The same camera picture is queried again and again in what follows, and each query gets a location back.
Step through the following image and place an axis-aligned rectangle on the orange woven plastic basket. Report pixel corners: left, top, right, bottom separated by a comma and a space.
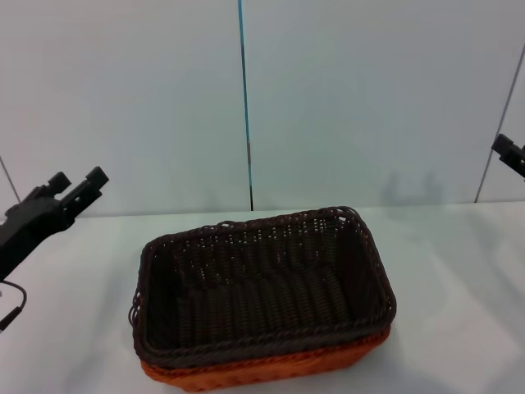
139, 327, 393, 393

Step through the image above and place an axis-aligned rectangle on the dark brown woven basket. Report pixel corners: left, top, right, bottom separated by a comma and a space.
127, 205, 399, 369

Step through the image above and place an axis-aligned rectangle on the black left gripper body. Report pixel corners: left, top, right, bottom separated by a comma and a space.
0, 189, 77, 284

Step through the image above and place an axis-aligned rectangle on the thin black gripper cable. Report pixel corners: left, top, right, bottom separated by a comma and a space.
0, 279, 28, 334

